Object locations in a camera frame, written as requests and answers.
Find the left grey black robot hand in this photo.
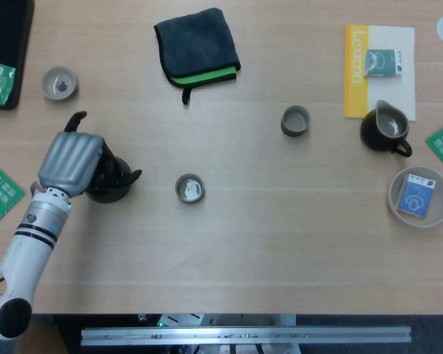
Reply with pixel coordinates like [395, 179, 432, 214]
[38, 111, 126, 198]

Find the black teapot with bail handle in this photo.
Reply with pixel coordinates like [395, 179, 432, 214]
[84, 154, 143, 204]

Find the beige flared tea bowl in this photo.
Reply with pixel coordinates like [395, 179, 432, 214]
[40, 66, 78, 101]

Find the dark cylindrical tea cup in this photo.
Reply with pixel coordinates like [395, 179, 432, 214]
[280, 105, 312, 138]
[174, 173, 207, 204]

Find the black rectangular tray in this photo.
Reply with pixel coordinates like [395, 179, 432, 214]
[0, 0, 35, 111]

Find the grey green microfibre cloth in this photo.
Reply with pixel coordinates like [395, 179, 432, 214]
[154, 7, 241, 106]

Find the orange brown rounded object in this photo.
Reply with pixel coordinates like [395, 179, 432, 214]
[16, 322, 66, 354]

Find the yellow white Lexicon booklet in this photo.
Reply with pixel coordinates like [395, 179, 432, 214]
[343, 24, 417, 122]

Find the black ceramic pitcher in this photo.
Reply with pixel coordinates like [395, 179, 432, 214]
[360, 99, 413, 159]

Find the teal card box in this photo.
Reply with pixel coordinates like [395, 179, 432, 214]
[364, 48, 406, 78]

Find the blue card box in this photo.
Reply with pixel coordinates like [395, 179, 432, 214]
[396, 173, 437, 219]

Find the aluminium rail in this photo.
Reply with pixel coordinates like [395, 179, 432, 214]
[80, 324, 413, 347]

